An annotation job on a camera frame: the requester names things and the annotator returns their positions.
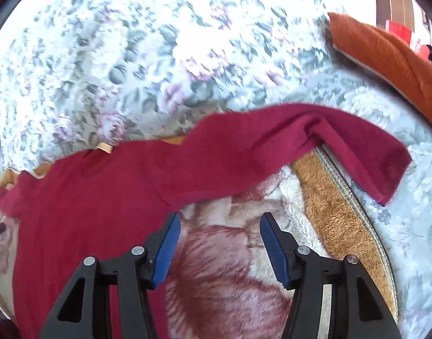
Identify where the red object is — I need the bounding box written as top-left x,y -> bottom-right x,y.
385,19 -> 413,44

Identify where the orange cushion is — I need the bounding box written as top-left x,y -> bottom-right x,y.
327,12 -> 432,133

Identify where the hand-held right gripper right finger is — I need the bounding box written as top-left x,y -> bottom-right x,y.
259,212 -> 403,339

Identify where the dark red sweater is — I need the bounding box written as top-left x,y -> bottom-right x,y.
0,102 -> 413,339

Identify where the pale floral bedsheet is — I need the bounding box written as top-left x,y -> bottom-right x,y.
301,56 -> 432,339

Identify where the floral duvet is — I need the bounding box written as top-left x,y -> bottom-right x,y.
0,0 -> 347,184

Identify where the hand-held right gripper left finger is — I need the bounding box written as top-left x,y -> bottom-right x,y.
38,212 -> 182,339

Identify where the plush floral blanket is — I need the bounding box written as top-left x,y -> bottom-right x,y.
0,134 -> 400,339

